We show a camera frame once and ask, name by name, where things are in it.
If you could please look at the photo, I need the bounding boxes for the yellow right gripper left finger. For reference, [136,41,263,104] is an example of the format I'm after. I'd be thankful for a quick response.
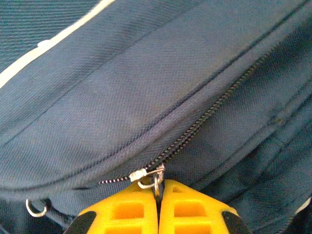
[64,181,158,234]

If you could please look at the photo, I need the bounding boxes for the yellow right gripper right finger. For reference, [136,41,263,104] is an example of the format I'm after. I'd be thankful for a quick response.
[158,179,253,234]

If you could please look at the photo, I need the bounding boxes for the navy blue backpack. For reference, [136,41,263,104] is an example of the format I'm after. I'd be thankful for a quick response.
[0,0,312,234]

